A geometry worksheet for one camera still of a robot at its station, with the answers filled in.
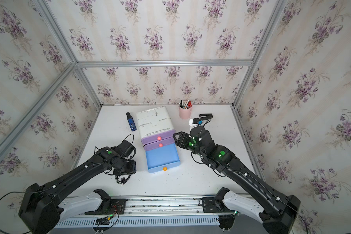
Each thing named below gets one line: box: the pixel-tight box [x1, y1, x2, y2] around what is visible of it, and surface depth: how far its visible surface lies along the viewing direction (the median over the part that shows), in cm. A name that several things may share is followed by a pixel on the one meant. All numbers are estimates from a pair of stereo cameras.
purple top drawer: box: [140, 129, 176, 145], surface depth 79 cm
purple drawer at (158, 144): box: [143, 136, 176, 152], surface depth 84 cm
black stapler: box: [198, 113, 214, 120], surface depth 113 cm
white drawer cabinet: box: [136, 105, 175, 139], surface depth 83 cm
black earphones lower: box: [115, 174, 132, 186], surface depth 83 cm
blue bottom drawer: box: [145, 142, 181, 174], surface depth 88 cm
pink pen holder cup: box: [178, 99, 193, 120], surface depth 109 cm
